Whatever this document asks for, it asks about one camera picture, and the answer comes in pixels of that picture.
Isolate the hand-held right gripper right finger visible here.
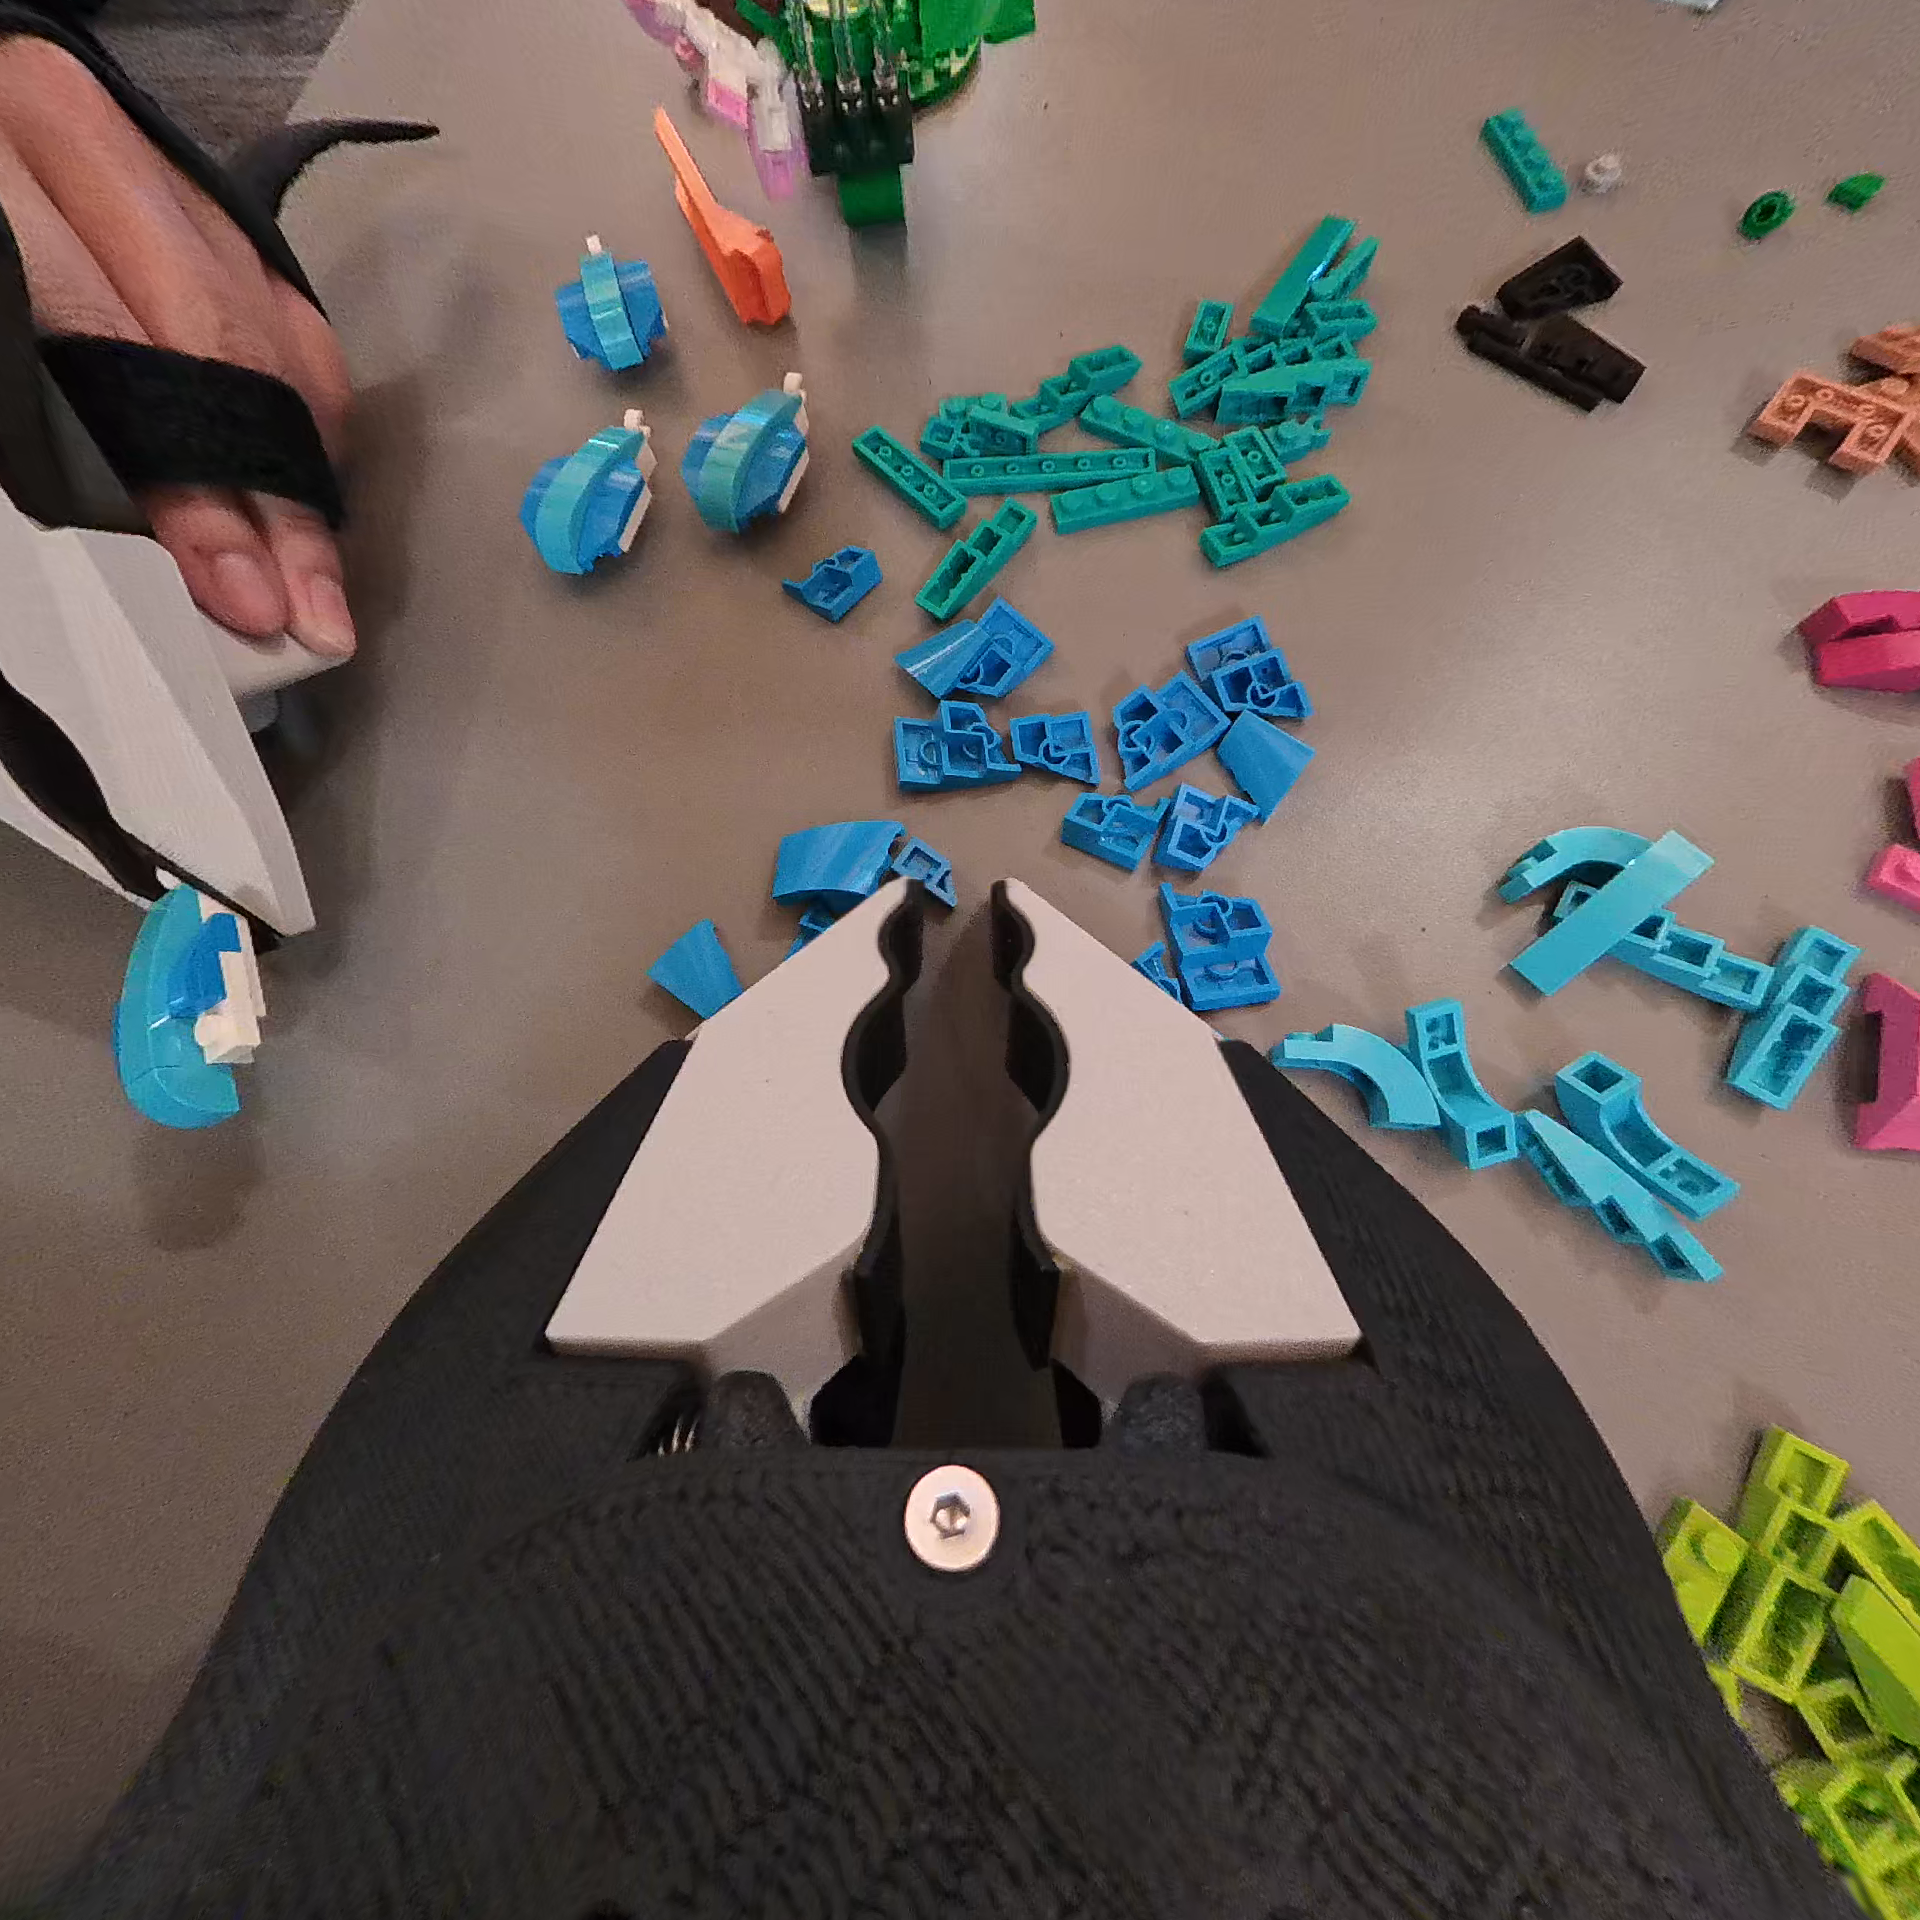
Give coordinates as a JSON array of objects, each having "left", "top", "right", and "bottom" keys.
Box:
[{"left": 990, "top": 877, "right": 1367, "bottom": 1396}]

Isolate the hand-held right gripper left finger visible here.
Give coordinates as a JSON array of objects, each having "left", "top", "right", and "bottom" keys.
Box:
[{"left": 544, "top": 877, "right": 928, "bottom": 1403}]

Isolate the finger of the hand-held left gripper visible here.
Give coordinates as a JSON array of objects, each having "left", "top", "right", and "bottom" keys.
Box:
[
  {"left": 0, "top": 487, "right": 320, "bottom": 939},
  {"left": 0, "top": 808, "right": 168, "bottom": 913}
]

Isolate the blue curved lego assembly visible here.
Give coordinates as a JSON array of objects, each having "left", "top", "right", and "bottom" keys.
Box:
[
  {"left": 679, "top": 373, "right": 816, "bottom": 537},
  {"left": 519, "top": 408, "right": 666, "bottom": 577},
  {"left": 551, "top": 231, "right": 666, "bottom": 373},
  {"left": 113, "top": 883, "right": 274, "bottom": 1128}
]

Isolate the pile of light blue lego pieces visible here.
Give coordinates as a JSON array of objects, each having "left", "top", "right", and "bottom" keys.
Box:
[{"left": 1272, "top": 822, "right": 1865, "bottom": 1286}]

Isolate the orange lego brick separator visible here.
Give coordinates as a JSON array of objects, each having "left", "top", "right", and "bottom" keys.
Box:
[{"left": 652, "top": 104, "right": 794, "bottom": 331}]

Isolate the pink white lego flower assembly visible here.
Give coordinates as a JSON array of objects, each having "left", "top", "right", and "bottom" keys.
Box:
[{"left": 626, "top": 0, "right": 816, "bottom": 204}]

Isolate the pile of teal lego pieces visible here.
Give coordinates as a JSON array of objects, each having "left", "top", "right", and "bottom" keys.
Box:
[{"left": 851, "top": 213, "right": 1384, "bottom": 627}]

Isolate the magenta lego slope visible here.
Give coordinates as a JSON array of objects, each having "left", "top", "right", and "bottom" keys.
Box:
[
  {"left": 1798, "top": 588, "right": 1920, "bottom": 696},
  {"left": 1847, "top": 969, "right": 1920, "bottom": 1155}
]

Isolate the green lego plant model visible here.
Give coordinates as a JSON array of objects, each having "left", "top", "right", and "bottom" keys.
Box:
[{"left": 736, "top": 0, "right": 1041, "bottom": 231}]

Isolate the pile of lime lego pieces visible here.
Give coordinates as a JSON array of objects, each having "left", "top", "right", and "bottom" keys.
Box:
[{"left": 1652, "top": 1423, "right": 1920, "bottom": 1920}]

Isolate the pink lego piece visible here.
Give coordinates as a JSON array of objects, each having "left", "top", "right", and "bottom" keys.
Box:
[{"left": 1864, "top": 756, "right": 1920, "bottom": 911}]

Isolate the black lego brick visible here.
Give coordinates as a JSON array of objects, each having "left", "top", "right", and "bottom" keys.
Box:
[{"left": 1455, "top": 304, "right": 1562, "bottom": 377}]

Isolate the black lego wedge plate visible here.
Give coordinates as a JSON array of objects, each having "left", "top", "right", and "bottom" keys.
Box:
[
  {"left": 1516, "top": 311, "right": 1646, "bottom": 411},
  {"left": 1496, "top": 232, "right": 1625, "bottom": 320}
]

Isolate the pile of salmon lego pieces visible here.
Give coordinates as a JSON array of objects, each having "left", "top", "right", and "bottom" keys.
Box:
[{"left": 1745, "top": 320, "right": 1920, "bottom": 487}]

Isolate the single teal lego plate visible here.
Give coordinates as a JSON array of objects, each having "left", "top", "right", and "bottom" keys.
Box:
[{"left": 1479, "top": 104, "right": 1571, "bottom": 213}]

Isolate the person's left hand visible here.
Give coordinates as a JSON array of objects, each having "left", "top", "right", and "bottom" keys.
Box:
[{"left": 0, "top": 46, "right": 362, "bottom": 663}]

